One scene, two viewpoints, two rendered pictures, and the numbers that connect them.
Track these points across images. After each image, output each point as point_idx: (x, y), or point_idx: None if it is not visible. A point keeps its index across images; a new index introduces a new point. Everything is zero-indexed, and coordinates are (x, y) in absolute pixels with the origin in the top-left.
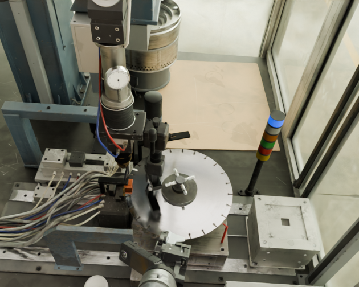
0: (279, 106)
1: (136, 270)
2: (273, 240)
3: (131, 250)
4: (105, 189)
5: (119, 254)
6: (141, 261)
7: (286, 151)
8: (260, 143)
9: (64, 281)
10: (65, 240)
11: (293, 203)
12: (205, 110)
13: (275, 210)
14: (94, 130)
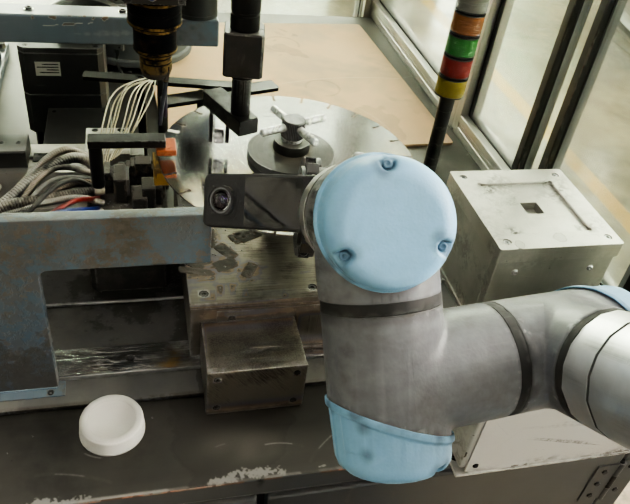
0: (428, 73)
1: (265, 225)
2: (523, 237)
3: (244, 178)
4: (104, 176)
5: (204, 211)
6: (279, 190)
7: (468, 140)
8: (446, 52)
9: (16, 426)
10: (22, 269)
11: (533, 178)
12: (281, 92)
13: (503, 192)
14: (40, 122)
